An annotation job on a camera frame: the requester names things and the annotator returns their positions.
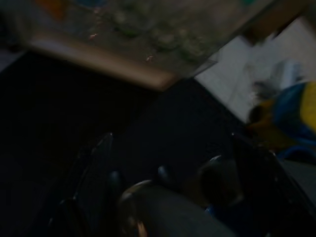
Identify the grey robot leg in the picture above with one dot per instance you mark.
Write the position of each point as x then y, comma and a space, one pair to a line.
168, 212

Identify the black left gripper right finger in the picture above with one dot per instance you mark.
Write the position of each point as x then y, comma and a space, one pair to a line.
271, 192

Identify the blue yellow bag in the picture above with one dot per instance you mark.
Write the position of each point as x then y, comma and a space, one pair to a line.
293, 116

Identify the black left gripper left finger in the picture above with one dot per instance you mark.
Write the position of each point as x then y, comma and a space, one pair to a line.
91, 177

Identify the crumpled clear plastic bag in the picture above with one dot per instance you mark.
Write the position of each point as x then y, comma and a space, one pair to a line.
286, 71

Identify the grey fridge door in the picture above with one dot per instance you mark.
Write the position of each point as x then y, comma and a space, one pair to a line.
138, 32

